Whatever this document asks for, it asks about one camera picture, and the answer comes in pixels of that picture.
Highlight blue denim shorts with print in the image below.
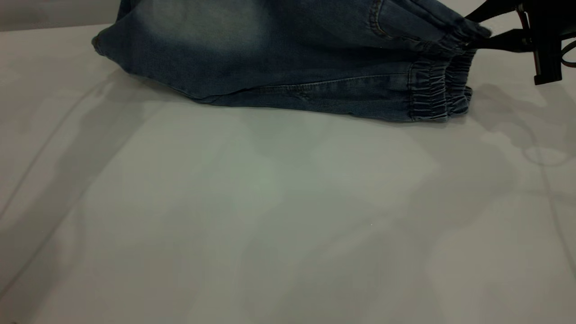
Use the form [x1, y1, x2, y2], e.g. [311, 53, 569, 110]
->
[92, 0, 493, 122]

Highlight thin red black wire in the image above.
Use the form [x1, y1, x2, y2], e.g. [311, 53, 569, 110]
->
[560, 40, 576, 69]
[517, 4, 531, 34]

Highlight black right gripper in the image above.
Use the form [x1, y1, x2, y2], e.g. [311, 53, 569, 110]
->
[463, 0, 576, 86]

